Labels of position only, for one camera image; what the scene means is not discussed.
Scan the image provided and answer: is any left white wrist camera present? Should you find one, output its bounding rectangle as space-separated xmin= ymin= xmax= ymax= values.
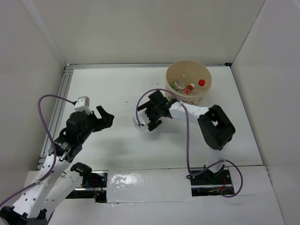
xmin=74 ymin=96 xmax=92 ymax=115

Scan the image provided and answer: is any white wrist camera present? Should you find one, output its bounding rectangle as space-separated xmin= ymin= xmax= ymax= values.
xmin=74 ymin=96 xmax=92 ymax=115
xmin=132 ymin=112 xmax=150 ymax=128

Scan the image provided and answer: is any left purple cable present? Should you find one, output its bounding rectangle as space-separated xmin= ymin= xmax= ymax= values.
xmin=0 ymin=94 xmax=77 ymax=225

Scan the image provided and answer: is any silver tape sheet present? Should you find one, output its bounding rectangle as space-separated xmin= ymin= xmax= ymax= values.
xmin=106 ymin=169 xmax=193 ymax=203

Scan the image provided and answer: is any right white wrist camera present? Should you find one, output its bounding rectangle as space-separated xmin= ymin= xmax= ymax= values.
xmin=132 ymin=112 xmax=150 ymax=128

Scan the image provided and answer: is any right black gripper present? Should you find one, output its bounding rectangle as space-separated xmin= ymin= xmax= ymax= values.
xmin=137 ymin=101 xmax=162 ymax=131

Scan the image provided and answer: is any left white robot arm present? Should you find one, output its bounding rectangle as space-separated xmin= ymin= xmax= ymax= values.
xmin=0 ymin=106 xmax=114 ymax=225

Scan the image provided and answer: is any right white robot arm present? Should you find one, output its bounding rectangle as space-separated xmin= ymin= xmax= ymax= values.
xmin=133 ymin=89 xmax=236 ymax=184

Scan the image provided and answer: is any red label water bottle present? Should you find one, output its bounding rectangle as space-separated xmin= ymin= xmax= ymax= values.
xmin=198 ymin=79 xmax=206 ymax=87

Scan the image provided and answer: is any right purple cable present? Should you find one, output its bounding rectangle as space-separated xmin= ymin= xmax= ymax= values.
xmin=135 ymin=88 xmax=243 ymax=198

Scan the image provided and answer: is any cream capybara plastic bin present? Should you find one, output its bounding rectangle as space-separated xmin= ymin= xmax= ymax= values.
xmin=165 ymin=60 xmax=212 ymax=105

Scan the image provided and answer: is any clear crushed bottle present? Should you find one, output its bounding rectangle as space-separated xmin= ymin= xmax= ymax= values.
xmin=133 ymin=114 xmax=150 ymax=132

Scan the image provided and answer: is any purple cable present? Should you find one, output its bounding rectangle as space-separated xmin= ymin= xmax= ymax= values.
xmin=135 ymin=88 xmax=243 ymax=198
xmin=0 ymin=94 xmax=77 ymax=225

